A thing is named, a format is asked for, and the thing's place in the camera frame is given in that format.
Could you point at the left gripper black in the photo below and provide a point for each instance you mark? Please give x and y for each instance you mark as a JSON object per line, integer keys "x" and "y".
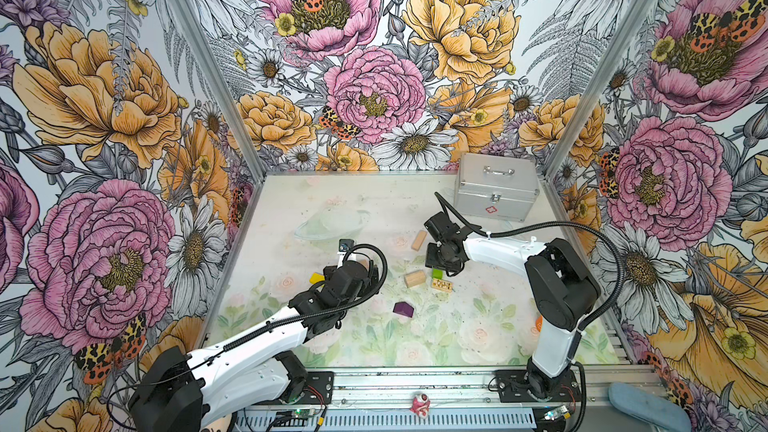
{"x": 370, "y": 284}

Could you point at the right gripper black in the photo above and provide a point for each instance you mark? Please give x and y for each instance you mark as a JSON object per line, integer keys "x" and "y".
{"x": 430, "y": 260}

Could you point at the yellow wood block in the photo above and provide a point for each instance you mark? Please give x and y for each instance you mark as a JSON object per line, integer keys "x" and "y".
{"x": 316, "y": 278}

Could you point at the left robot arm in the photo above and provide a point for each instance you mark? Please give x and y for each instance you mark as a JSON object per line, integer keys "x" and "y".
{"x": 187, "y": 391}

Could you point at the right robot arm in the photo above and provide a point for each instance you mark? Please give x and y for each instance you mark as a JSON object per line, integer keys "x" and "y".
{"x": 563, "y": 288}

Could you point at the cartoon printed wood block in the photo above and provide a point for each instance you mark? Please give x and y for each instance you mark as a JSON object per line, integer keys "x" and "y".
{"x": 442, "y": 285}

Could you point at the wide plain wood block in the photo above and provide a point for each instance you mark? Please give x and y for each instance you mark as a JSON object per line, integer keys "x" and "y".
{"x": 415, "y": 279}

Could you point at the purple wood block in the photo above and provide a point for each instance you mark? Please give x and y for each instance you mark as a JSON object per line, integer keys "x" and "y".
{"x": 403, "y": 309}

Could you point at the silver metal case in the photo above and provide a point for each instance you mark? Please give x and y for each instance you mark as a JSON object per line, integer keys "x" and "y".
{"x": 501, "y": 188}

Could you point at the small red pink toy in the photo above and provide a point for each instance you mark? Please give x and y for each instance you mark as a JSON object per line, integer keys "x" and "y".
{"x": 421, "y": 405}

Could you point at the blue grey pad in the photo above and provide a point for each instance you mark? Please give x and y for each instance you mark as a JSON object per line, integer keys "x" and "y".
{"x": 651, "y": 409}

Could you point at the aluminium mounting rail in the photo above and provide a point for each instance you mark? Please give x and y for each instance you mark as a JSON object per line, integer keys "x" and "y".
{"x": 479, "y": 398}

